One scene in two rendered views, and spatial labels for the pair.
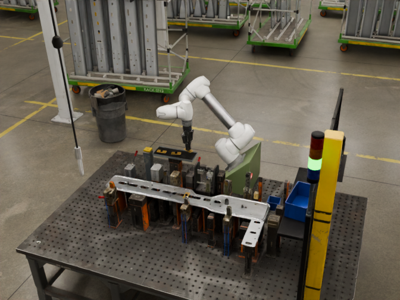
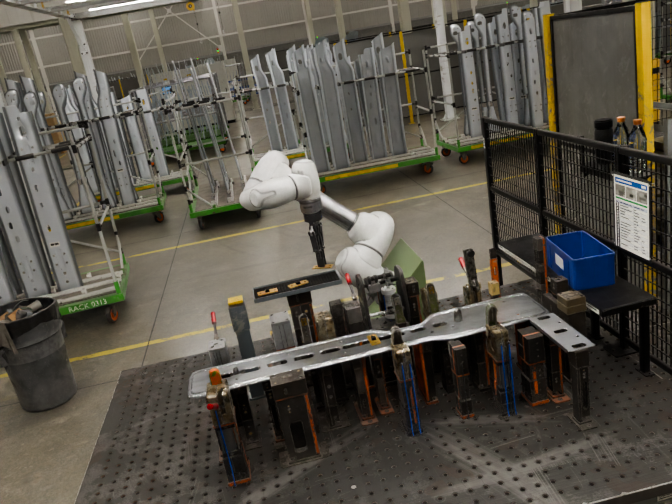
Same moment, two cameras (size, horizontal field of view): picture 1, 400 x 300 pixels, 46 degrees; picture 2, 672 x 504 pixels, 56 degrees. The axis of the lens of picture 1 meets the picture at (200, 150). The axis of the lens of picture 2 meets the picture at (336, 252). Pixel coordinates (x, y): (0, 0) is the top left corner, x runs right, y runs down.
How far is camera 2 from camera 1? 2.05 m
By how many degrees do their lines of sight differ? 28
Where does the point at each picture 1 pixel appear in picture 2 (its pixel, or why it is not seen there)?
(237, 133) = (371, 227)
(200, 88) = (279, 169)
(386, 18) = (357, 139)
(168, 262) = (427, 479)
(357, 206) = not seen: hidden behind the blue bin
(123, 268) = not seen: outside the picture
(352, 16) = (316, 147)
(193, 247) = (440, 432)
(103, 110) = (24, 345)
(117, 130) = (61, 378)
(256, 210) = (518, 306)
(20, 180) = not seen: outside the picture
